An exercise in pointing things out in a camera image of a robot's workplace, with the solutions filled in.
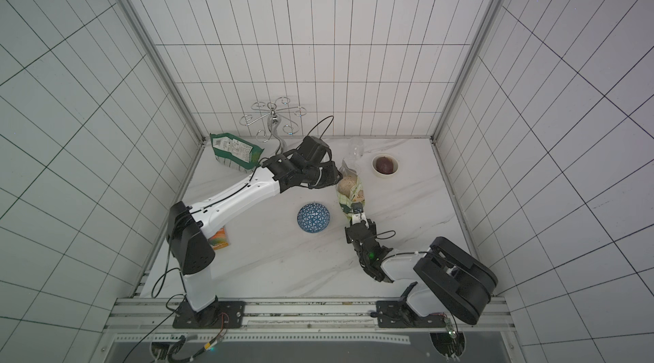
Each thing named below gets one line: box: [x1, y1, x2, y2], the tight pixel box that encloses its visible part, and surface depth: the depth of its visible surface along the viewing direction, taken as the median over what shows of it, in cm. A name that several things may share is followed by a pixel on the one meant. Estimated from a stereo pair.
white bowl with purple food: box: [371, 154, 400, 177], surface depth 105 cm
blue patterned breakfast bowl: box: [297, 202, 331, 234], surface depth 93 cm
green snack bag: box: [209, 132, 265, 173], surface depth 103 cm
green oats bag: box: [336, 159, 366, 218], surface depth 79 cm
